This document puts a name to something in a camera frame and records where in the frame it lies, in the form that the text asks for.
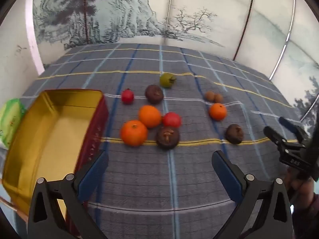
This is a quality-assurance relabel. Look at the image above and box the landscape painted screen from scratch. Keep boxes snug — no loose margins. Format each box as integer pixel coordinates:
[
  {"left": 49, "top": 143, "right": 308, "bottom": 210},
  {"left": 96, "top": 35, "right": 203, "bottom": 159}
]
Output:
[{"left": 32, "top": 0, "right": 319, "bottom": 120}]

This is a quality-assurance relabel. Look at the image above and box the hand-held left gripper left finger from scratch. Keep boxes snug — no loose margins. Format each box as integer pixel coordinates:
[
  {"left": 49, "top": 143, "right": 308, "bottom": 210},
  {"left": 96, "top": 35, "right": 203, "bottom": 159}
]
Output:
[{"left": 28, "top": 150, "right": 109, "bottom": 239}]

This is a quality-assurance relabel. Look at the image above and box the grey plaid blanket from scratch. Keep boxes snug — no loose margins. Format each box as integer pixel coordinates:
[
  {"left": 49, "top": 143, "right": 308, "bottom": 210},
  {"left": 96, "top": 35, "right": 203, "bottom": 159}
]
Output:
[{"left": 19, "top": 43, "right": 303, "bottom": 239}]

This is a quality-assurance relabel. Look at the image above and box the small red fruit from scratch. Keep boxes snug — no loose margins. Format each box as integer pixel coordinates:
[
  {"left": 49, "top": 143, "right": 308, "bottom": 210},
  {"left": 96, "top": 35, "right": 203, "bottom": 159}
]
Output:
[{"left": 121, "top": 89, "right": 134, "bottom": 104}]

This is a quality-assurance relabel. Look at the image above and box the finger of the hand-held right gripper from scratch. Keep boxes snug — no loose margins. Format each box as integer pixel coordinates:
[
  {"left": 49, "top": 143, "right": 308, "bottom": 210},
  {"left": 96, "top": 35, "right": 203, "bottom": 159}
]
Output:
[
  {"left": 279, "top": 117, "right": 308, "bottom": 141},
  {"left": 263, "top": 126, "right": 299, "bottom": 155}
]

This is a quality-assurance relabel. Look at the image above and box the orange mandarin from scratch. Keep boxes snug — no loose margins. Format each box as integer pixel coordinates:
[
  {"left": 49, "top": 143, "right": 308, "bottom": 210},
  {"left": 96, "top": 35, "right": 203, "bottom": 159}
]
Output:
[
  {"left": 209, "top": 103, "right": 227, "bottom": 121},
  {"left": 138, "top": 105, "right": 162, "bottom": 128},
  {"left": 120, "top": 120, "right": 148, "bottom": 147}
]

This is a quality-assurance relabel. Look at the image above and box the dark brown mangosteen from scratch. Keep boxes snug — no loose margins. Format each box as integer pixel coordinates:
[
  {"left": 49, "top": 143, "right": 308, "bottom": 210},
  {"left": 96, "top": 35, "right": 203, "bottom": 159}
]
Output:
[
  {"left": 156, "top": 126, "right": 180, "bottom": 150},
  {"left": 145, "top": 85, "right": 164, "bottom": 104},
  {"left": 225, "top": 124, "right": 244, "bottom": 144}
]

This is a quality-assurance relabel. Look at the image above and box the red tomato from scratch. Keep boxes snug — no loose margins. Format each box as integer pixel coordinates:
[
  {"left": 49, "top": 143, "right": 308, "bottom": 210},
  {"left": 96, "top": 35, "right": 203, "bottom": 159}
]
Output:
[{"left": 162, "top": 112, "right": 181, "bottom": 128}]

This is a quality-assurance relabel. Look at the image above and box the gold and red tin box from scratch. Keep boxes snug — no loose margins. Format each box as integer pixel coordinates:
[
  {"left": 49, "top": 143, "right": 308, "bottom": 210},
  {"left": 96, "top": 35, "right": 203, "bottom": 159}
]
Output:
[{"left": 2, "top": 89, "right": 109, "bottom": 229}]

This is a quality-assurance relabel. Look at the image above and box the person's right forearm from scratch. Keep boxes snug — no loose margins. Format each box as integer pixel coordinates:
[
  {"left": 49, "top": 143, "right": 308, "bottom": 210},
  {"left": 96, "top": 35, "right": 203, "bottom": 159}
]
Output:
[{"left": 290, "top": 194, "right": 319, "bottom": 239}]

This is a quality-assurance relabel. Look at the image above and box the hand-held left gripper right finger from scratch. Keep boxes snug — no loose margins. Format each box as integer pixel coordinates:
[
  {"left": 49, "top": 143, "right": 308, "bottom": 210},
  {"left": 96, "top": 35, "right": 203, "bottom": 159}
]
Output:
[{"left": 212, "top": 151, "right": 292, "bottom": 239}]

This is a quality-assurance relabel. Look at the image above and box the green persimmon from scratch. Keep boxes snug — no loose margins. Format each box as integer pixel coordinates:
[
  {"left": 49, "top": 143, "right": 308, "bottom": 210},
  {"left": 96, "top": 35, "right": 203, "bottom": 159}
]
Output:
[{"left": 159, "top": 73, "right": 177, "bottom": 88}]

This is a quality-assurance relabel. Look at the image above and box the green tissue pack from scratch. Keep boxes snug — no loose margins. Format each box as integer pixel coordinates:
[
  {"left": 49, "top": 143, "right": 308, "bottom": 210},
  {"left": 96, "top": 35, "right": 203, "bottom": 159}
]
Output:
[{"left": 0, "top": 98, "right": 27, "bottom": 150}]

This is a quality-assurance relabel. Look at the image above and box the person's right hand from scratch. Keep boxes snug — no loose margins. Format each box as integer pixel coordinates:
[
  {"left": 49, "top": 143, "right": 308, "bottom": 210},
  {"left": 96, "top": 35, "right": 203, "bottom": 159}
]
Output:
[{"left": 284, "top": 167, "right": 319, "bottom": 210}]

